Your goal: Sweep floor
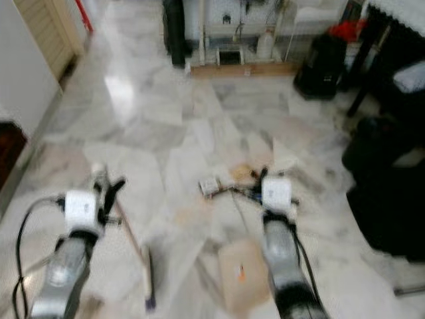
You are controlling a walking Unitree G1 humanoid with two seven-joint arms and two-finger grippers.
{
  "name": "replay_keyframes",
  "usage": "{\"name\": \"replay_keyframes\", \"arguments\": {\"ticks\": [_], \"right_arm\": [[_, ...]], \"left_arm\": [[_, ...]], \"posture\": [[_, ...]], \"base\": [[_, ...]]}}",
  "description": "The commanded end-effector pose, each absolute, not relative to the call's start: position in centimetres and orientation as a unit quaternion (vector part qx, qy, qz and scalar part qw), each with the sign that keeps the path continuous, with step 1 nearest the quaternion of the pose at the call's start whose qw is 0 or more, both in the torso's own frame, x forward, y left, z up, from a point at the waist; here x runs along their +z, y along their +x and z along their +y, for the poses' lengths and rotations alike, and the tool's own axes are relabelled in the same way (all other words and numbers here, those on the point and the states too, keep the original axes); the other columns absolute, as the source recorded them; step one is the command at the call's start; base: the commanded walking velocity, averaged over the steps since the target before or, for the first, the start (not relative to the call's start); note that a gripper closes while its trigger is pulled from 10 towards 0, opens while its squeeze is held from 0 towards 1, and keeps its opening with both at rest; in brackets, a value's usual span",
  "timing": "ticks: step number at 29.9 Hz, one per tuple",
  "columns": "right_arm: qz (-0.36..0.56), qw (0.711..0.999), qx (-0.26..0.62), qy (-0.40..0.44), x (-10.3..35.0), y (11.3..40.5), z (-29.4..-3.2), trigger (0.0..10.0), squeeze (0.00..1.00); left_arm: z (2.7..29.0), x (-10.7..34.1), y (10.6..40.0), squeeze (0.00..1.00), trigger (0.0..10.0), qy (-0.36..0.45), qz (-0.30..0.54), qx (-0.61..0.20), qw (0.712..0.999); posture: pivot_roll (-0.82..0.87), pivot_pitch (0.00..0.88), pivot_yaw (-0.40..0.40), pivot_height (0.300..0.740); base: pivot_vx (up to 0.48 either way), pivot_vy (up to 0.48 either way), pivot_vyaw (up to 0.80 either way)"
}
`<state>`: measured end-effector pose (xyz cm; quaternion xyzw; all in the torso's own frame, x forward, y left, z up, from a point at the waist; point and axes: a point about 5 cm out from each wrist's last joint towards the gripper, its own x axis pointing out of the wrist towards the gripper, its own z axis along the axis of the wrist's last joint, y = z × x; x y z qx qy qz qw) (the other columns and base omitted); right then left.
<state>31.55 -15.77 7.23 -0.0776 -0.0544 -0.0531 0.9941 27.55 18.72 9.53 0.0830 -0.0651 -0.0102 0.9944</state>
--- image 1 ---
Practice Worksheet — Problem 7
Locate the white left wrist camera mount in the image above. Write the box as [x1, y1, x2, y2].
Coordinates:
[64, 189, 100, 231]

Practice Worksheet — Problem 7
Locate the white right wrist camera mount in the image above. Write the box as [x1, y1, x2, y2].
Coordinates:
[262, 177, 295, 212]

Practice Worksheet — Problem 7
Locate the light wooden door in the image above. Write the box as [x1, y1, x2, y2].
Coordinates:
[13, 0, 87, 75]

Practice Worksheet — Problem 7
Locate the black bag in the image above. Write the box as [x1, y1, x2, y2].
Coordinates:
[294, 32, 349, 100]

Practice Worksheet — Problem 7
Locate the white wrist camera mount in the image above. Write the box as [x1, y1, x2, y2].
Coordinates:
[64, 189, 100, 231]
[262, 177, 295, 212]

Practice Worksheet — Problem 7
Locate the black upright roll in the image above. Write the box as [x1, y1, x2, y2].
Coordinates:
[163, 0, 188, 68]

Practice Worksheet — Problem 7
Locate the dark wooden staircase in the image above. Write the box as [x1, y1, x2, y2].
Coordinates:
[0, 122, 28, 189]

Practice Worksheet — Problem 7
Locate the white cluttered rack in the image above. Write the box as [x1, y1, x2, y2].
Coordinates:
[189, 0, 353, 64]

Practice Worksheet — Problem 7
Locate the red object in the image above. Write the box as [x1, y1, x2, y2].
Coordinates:
[74, 0, 94, 34]

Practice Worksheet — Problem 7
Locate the white plastic jug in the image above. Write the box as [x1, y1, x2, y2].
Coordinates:
[256, 30, 276, 60]

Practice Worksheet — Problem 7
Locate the small white box litter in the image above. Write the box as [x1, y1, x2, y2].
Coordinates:
[199, 177, 222, 196]

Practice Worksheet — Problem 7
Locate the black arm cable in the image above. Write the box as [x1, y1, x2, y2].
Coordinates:
[289, 225, 324, 314]
[11, 197, 67, 319]

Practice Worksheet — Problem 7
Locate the small dark box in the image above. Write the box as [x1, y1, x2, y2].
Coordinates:
[218, 48, 243, 65]

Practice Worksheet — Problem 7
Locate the red cloth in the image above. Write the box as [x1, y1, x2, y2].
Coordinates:
[329, 20, 367, 42]

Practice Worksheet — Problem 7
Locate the long-handled broom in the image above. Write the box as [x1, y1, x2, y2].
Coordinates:
[92, 163, 159, 313]

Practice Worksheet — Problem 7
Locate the wooden plank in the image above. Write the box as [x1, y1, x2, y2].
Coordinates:
[189, 62, 299, 79]

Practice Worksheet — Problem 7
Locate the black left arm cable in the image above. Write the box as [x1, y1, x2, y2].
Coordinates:
[11, 197, 67, 319]

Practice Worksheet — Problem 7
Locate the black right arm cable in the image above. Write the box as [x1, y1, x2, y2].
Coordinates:
[289, 225, 324, 314]

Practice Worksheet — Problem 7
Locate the black table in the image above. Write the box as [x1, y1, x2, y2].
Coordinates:
[345, 3, 425, 120]

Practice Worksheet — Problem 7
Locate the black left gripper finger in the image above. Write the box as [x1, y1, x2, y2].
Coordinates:
[103, 177, 127, 201]

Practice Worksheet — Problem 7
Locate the beige long-handled dustpan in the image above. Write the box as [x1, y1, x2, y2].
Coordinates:
[218, 206, 274, 317]

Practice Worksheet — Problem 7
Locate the brown crumpled litter piece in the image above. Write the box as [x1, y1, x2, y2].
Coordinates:
[230, 163, 252, 181]

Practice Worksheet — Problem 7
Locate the black chair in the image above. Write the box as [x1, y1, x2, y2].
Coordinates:
[342, 116, 425, 261]

